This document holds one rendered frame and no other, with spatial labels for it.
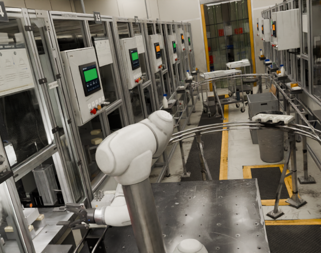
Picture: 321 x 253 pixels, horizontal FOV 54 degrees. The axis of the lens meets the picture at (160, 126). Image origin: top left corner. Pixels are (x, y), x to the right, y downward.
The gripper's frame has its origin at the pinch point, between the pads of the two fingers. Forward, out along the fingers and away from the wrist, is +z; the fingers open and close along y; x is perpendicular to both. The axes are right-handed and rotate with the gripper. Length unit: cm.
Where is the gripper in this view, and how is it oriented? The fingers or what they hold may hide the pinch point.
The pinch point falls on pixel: (60, 216)
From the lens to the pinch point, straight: 174.6
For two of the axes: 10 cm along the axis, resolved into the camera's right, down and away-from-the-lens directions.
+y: -1.5, -9.5, -2.7
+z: -9.7, 0.9, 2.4
